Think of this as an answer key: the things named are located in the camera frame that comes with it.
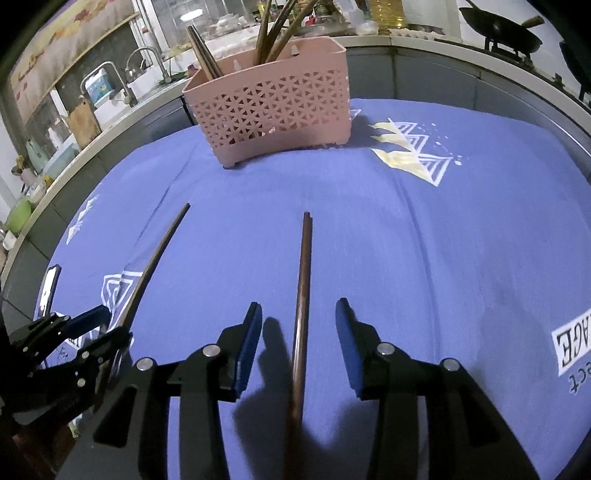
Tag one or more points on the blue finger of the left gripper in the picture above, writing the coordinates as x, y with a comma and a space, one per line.
94, 363
96, 317

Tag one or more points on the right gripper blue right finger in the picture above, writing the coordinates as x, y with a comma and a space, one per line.
467, 437

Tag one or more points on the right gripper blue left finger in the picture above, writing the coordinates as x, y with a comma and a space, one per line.
127, 437

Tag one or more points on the thin dark chopstick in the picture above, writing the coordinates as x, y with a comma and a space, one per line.
127, 316

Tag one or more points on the dark reddish chopstick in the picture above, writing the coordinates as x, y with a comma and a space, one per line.
302, 310

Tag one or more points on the brown wooden chopstick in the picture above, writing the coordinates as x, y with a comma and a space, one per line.
274, 32
263, 28
211, 58

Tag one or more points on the chrome kitchen faucet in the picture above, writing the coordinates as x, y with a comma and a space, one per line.
96, 86

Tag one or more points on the white round device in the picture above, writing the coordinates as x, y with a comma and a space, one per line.
48, 288

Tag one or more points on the green bowl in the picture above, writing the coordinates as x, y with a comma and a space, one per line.
18, 216

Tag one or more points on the wooden cutting board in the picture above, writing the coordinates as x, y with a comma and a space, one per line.
83, 124

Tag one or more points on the blue patterned tablecloth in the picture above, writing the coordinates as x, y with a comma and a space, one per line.
454, 233

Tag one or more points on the fruit print window blind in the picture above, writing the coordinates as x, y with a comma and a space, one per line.
56, 46

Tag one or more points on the pink perforated utensil basket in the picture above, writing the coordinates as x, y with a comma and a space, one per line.
300, 100

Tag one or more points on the yellow cooking oil bottle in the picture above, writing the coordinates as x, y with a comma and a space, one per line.
388, 13

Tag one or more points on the black wok with handle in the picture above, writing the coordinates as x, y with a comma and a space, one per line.
498, 30

